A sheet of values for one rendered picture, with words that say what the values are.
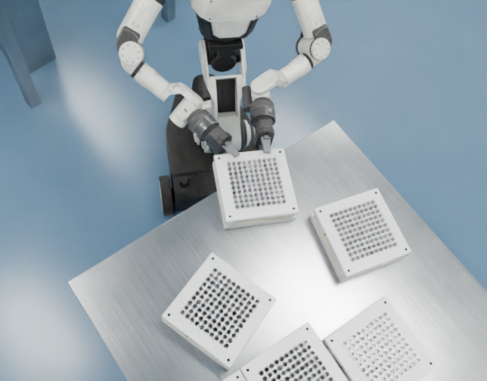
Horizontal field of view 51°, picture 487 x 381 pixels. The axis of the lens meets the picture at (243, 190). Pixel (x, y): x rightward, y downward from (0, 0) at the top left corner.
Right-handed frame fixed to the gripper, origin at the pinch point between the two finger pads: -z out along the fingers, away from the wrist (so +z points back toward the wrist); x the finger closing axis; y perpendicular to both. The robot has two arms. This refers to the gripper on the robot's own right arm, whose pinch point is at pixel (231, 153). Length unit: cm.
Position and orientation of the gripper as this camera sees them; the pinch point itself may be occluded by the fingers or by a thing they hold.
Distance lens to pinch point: 174.7
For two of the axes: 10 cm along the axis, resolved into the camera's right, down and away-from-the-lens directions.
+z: -6.7, -7.0, 2.4
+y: -7.3, 5.7, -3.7
